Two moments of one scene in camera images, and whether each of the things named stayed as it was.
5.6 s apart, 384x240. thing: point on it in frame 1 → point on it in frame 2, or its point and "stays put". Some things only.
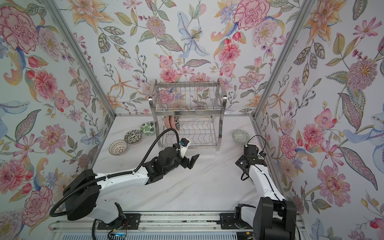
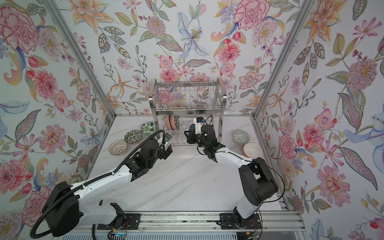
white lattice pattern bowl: x=118 y=147 stays put
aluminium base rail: x=201 y=221 stays put
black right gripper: x=241 y=161 → x=191 y=138
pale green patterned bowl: x=240 y=137 stays put
